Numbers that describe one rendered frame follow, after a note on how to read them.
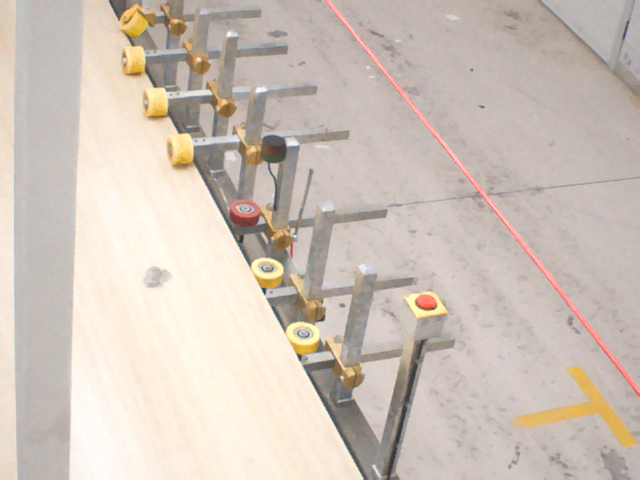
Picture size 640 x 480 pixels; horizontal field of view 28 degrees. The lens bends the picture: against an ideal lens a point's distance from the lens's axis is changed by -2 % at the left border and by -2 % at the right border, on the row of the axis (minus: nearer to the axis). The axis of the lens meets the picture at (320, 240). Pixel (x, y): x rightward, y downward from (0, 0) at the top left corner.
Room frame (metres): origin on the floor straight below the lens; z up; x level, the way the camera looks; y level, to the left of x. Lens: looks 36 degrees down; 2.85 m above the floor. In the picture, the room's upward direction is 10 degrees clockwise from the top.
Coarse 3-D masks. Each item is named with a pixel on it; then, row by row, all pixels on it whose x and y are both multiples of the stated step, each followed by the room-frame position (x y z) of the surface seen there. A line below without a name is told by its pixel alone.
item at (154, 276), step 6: (150, 270) 2.44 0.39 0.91; (156, 270) 2.45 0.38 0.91; (162, 270) 2.44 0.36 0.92; (150, 276) 2.41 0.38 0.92; (156, 276) 2.42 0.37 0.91; (162, 276) 2.42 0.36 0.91; (168, 276) 2.44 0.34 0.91; (144, 282) 2.40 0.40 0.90; (150, 282) 2.39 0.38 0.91; (156, 282) 2.40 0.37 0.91; (162, 282) 2.41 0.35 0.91
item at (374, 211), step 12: (372, 204) 2.96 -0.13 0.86; (312, 216) 2.85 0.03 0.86; (336, 216) 2.88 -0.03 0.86; (348, 216) 2.89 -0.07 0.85; (360, 216) 2.91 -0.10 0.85; (372, 216) 2.93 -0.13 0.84; (384, 216) 2.94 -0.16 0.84; (240, 228) 2.75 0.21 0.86; (252, 228) 2.76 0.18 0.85; (264, 228) 2.78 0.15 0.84
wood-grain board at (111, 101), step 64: (0, 0) 3.71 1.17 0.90; (0, 64) 3.30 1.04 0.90; (0, 128) 2.96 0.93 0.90; (128, 128) 3.07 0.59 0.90; (0, 192) 2.66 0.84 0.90; (128, 192) 2.76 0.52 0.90; (192, 192) 2.81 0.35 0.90; (0, 256) 2.40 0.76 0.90; (128, 256) 2.49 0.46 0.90; (192, 256) 2.54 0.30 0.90; (0, 320) 2.18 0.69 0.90; (128, 320) 2.26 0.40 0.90; (192, 320) 2.30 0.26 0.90; (256, 320) 2.34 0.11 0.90; (0, 384) 1.97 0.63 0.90; (128, 384) 2.05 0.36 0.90; (192, 384) 2.08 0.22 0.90; (256, 384) 2.12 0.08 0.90; (0, 448) 1.79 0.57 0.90; (128, 448) 1.86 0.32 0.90; (192, 448) 1.89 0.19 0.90; (256, 448) 1.92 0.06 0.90; (320, 448) 1.95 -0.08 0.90
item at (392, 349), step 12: (444, 336) 2.49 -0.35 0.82; (372, 348) 2.40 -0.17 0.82; (384, 348) 2.41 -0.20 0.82; (396, 348) 2.42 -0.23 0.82; (432, 348) 2.46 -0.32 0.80; (444, 348) 2.48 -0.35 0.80; (312, 360) 2.32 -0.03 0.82; (324, 360) 2.33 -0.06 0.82; (360, 360) 2.37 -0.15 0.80; (372, 360) 2.39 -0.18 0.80
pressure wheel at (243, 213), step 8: (240, 200) 2.80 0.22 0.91; (232, 208) 2.76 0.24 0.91; (240, 208) 2.77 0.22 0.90; (248, 208) 2.77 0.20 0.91; (256, 208) 2.78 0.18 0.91; (232, 216) 2.74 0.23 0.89; (240, 216) 2.73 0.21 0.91; (248, 216) 2.74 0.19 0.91; (256, 216) 2.75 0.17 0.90; (240, 224) 2.73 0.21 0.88; (248, 224) 2.73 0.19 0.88; (240, 240) 2.76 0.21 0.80
